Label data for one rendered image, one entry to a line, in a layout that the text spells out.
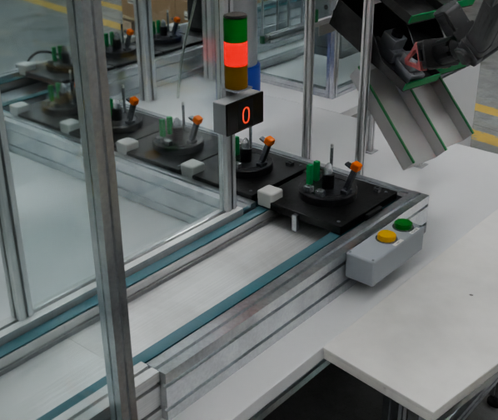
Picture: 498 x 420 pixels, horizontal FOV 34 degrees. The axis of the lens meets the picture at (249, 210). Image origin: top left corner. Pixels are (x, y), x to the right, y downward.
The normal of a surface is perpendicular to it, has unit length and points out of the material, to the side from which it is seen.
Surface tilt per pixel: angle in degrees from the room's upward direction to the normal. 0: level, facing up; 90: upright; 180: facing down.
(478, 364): 0
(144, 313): 0
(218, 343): 90
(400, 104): 45
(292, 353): 0
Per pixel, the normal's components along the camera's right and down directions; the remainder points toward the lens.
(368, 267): -0.65, 0.34
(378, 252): 0.00, -0.90
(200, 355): 0.77, 0.28
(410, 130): 0.45, -0.39
